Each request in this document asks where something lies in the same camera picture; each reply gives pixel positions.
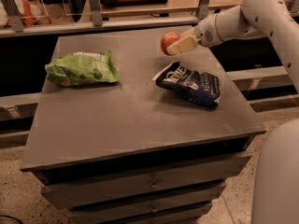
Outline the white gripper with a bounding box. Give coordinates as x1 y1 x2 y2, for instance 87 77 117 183
166 14 222 56

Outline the red apple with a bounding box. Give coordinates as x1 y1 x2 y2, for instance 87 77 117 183
160 31 180 55

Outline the blue kettle chip bag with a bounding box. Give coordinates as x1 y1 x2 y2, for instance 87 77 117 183
152 62 221 107

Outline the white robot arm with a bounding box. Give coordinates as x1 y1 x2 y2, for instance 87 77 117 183
161 0 299 224

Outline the green chip bag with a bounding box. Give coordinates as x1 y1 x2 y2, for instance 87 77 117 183
45 50 120 87

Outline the orange white bag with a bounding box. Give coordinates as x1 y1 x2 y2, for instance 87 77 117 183
0 0 51 27

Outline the grey drawer cabinet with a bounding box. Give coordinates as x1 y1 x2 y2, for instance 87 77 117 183
20 25 267 224

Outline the top grey drawer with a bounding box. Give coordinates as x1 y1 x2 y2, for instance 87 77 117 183
42 151 250 209

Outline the grey drawer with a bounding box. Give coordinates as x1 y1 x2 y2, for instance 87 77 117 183
69 181 226 224
42 151 250 209
102 201 214 224

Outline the bottom grey drawer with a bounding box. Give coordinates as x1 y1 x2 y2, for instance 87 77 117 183
102 201 214 224

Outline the metal railing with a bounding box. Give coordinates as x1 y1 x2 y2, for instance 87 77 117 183
0 0 299 39

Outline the middle grey drawer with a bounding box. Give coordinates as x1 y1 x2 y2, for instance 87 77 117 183
69 181 226 224

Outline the black cable on floor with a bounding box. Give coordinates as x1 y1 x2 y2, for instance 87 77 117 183
0 214 25 224

